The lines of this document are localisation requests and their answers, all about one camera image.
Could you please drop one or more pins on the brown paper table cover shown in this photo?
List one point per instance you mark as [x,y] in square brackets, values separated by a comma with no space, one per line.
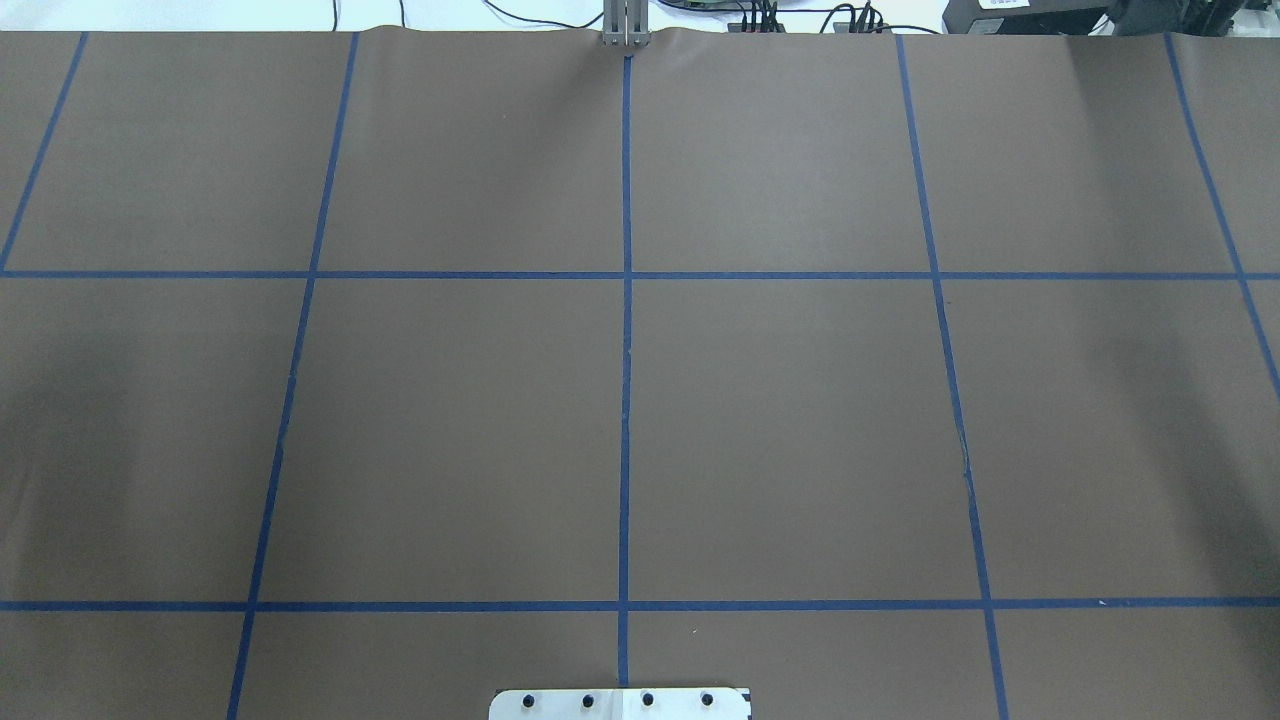
[369,375]

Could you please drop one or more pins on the black usb hub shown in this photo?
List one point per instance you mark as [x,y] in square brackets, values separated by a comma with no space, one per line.
[854,19]
[758,18]

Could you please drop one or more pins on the black device top right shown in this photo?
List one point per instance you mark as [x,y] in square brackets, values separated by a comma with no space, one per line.
[1253,19]

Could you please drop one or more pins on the grey aluminium frame post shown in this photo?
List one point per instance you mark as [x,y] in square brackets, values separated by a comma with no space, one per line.
[625,23]

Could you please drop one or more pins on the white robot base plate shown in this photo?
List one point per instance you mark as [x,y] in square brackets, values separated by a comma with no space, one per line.
[623,703]

